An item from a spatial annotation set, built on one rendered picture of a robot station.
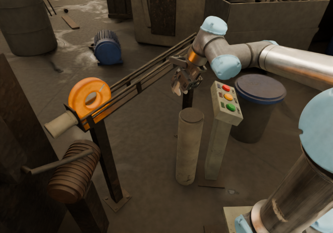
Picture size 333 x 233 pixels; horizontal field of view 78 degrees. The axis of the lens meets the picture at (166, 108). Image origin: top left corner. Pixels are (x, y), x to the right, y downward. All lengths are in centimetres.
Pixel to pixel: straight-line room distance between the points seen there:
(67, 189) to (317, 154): 70
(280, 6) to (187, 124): 170
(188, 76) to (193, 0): 202
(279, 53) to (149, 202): 101
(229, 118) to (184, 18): 206
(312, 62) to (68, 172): 78
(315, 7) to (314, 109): 230
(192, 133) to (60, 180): 56
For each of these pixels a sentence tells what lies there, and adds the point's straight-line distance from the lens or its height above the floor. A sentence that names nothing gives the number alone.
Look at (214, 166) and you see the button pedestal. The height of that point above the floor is 15.
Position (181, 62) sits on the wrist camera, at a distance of 79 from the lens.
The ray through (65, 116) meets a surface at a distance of 77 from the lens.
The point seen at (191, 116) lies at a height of 52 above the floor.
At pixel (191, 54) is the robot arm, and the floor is 86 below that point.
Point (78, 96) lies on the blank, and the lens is 75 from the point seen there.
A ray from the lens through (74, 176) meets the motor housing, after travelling 81.
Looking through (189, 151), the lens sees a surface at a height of 32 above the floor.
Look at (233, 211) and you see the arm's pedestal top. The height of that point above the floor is 30.
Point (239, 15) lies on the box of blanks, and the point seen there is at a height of 64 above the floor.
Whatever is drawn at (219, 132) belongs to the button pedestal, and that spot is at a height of 43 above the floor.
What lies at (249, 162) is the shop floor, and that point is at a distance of 154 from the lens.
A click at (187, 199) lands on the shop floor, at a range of 130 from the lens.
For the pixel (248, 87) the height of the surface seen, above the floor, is 43.
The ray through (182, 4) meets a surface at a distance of 278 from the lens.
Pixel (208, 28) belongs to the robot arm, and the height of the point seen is 96.
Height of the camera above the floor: 115
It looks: 39 degrees down
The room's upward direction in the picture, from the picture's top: straight up
